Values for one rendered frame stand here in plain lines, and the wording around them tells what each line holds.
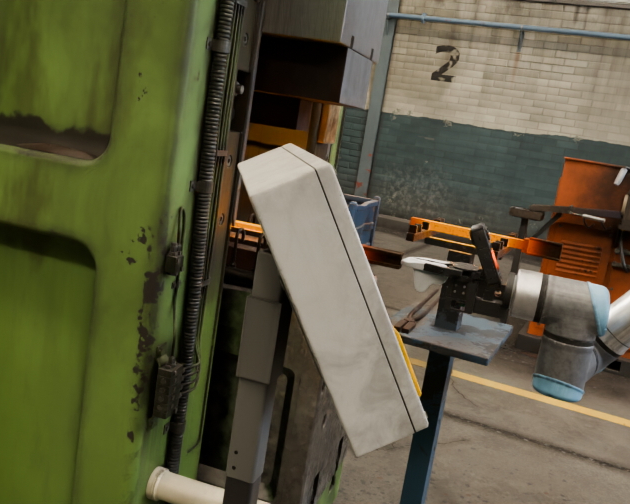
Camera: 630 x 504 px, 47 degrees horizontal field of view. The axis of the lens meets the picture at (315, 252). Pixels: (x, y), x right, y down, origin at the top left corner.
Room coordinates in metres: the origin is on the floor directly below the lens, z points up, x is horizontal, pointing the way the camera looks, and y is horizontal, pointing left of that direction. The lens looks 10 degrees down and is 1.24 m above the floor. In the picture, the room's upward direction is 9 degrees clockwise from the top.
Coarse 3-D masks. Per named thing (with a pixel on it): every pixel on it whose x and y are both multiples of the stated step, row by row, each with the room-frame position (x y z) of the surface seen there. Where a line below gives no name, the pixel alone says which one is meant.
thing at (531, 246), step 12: (432, 228) 1.91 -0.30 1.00; (444, 228) 1.90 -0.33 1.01; (456, 228) 1.89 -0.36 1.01; (468, 228) 1.90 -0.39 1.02; (492, 240) 1.85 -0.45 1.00; (516, 240) 1.82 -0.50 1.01; (528, 240) 1.80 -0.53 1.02; (540, 240) 1.80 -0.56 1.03; (528, 252) 1.82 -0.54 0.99; (540, 252) 1.81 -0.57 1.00; (552, 252) 1.80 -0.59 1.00
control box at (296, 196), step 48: (288, 144) 0.96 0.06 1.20; (288, 192) 0.64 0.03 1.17; (336, 192) 0.64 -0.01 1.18; (288, 240) 0.64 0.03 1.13; (336, 240) 0.65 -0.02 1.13; (288, 288) 0.64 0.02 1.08; (336, 288) 0.65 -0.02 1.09; (336, 336) 0.65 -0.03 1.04; (384, 336) 0.66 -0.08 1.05; (336, 384) 0.65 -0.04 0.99; (384, 384) 0.66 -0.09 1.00; (384, 432) 0.66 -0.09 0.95
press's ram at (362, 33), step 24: (288, 0) 1.25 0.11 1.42; (312, 0) 1.24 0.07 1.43; (336, 0) 1.23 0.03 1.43; (360, 0) 1.30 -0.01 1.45; (384, 0) 1.48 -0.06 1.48; (264, 24) 1.26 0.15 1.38; (288, 24) 1.25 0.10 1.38; (312, 24) 1.24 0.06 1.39; (336, 24) 1.23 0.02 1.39; (360, 24) 1.33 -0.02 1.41; (384, 24) 1.51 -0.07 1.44; (360, 48) 1.36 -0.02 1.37
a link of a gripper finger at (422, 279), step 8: (408, 264) 1.34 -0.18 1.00; (416, 264) 1.33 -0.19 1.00; (440, 264) 1.32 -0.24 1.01; (416, 272) 1.33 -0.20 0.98; (424, 272) 1.32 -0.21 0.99; (416, 280) 1.33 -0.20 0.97; (424, 280) 1.32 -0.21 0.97; (432, 280) 1.32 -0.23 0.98; (440, 280) 1.31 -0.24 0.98; (416, 288) 1.33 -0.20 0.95; (424, 288) 1.32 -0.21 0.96
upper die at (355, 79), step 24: (264, 48) 1.32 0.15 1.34; (288, 48) 1.30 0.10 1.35; (312, 48) 1.29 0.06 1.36; (336, 48) 1.28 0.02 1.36; (264, 72) 1.31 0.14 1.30; (288, 72) 1.30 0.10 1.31; (312, 72) 1.29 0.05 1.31; (336, 72) 1.28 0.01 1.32; (360, 72) 1.38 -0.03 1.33; (288, 96) 1.38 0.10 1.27; (312, 96) 1.29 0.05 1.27; (336, 96) 1.28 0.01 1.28; (360, 96) 1.41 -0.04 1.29
